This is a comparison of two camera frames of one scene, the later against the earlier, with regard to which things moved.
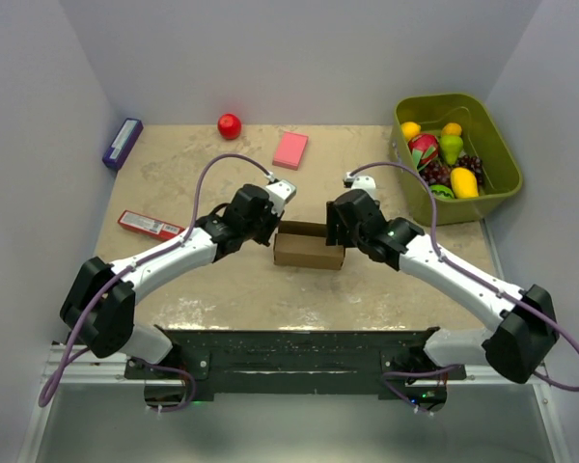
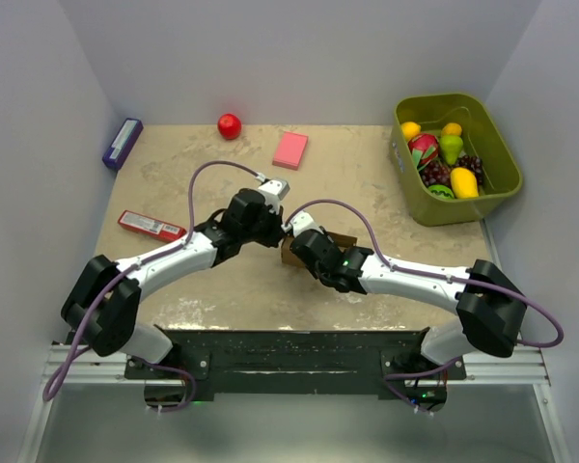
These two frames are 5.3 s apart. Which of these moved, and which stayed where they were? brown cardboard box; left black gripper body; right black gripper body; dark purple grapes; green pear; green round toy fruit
Moved: right black gripper body; brown cardboard box
Stayed: green pear; left black gripper body; green round toy fruit; dark purple grapes
